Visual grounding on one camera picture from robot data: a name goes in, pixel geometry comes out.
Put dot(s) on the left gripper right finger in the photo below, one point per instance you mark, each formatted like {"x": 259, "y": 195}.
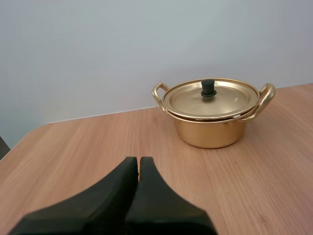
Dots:
{"x": 159, "y": 208}

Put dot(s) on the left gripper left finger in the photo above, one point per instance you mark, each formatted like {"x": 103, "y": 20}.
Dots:
{"x": 97, "y": 203}

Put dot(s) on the gold lid with black knob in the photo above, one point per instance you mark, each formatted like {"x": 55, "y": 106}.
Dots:
{"x": 210, "y": 102}

